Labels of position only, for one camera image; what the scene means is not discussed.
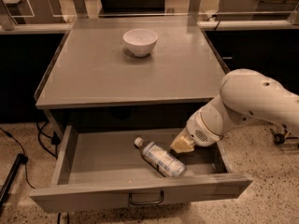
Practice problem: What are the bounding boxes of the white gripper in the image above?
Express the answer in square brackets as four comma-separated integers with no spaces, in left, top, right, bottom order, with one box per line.
[170,109,221,153]

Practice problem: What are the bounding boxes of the blue plastic water bottle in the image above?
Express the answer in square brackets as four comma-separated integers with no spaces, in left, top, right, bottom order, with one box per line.
[135,137,187,177]

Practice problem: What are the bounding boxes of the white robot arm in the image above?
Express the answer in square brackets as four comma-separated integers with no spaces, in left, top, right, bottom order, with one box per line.
[170,69,299,153]

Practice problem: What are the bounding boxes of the grey open drawer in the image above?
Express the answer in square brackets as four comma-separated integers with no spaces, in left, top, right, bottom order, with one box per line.
[30,126,252,213]

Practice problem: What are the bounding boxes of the grey counter cabinet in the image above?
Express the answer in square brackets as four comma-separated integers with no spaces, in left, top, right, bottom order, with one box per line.
[36,16,229,136]

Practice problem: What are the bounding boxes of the wheeled cart base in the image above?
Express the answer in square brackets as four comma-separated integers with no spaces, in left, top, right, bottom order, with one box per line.
[270,129,298,146]

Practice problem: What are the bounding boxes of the white ceramic bowl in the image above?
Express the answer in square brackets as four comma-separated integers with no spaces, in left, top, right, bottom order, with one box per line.
[122,29,158,57]

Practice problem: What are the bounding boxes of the dark chair back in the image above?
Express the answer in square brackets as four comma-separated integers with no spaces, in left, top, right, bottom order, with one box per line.
[99,0,165,17]

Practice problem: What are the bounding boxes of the black floor bar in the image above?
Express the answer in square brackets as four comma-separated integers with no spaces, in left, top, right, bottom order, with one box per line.
[0,153,28,208]

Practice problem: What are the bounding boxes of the metal drawer handle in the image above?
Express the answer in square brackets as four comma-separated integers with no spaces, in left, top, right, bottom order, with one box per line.
[128,191,164,206]

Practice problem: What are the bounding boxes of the black power cable cluster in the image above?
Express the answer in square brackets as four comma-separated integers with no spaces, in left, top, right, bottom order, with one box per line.
[36,121,61,159]

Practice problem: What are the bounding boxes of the black floor cable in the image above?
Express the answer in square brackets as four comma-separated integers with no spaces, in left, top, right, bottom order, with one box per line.
[0,127,36,189]

